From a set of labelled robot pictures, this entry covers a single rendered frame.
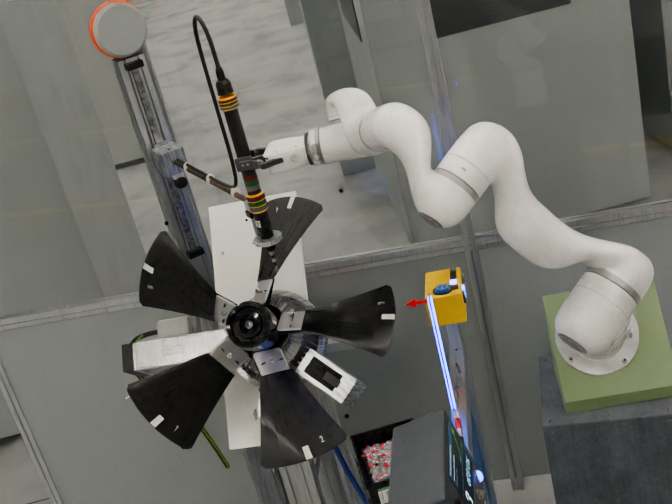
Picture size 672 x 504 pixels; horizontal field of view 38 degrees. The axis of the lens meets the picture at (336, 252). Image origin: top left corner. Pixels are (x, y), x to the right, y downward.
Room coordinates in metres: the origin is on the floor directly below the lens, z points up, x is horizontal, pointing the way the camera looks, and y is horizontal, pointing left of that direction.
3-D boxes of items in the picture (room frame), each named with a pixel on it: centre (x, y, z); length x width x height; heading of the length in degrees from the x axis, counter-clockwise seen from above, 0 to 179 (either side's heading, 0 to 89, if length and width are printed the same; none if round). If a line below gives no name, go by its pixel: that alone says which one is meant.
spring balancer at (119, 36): (2.84, 0.44, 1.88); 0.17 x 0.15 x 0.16; 79
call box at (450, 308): (2.40, -0.26, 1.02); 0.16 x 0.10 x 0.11; 169
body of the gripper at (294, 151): (2.16, 0.04, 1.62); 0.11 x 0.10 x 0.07; 79
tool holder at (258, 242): (2.19, 0.15, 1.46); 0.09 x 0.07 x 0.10; 23
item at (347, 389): (2.20, 0.09, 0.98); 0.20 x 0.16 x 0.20; 169
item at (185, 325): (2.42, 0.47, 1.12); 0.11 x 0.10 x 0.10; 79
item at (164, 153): (2.75, 0.40, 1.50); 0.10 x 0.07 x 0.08; 24
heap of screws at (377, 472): (1.97, 0.00, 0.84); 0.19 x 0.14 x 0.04; 3
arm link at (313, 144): (2.15, -0.02, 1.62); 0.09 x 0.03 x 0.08; 169
